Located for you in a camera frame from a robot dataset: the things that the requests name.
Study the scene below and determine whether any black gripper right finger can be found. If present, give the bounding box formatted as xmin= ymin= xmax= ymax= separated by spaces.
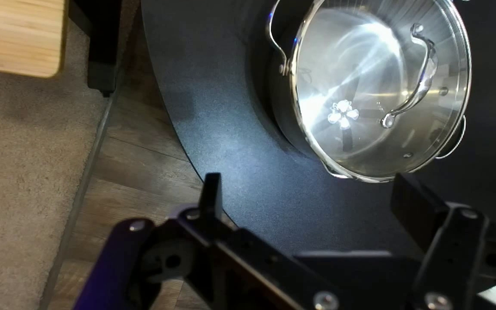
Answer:
xmin=389 ymin=170 xmax=496 ymax=310

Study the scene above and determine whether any light wooden board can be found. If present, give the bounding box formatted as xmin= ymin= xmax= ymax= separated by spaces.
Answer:
xmin=0 ymin=0 xmax=69 ymax=79

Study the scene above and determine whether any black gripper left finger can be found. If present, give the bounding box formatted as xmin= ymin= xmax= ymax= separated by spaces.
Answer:
xmin=72 ymin=170 xmax=341 ymax=310

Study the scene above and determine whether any black furniture leg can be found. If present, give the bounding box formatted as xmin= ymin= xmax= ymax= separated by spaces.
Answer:
xmin=67 ymin=0 xmax=141 ymax=98

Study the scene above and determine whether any glass lid with metal handle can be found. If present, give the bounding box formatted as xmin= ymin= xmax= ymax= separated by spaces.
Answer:
xmin=289 ymin=0 xmax=474 ymax=184

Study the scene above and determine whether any silver steel pot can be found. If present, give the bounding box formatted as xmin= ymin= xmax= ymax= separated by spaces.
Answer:
xmin=250 ymin=0 xmax=474 ymax=186

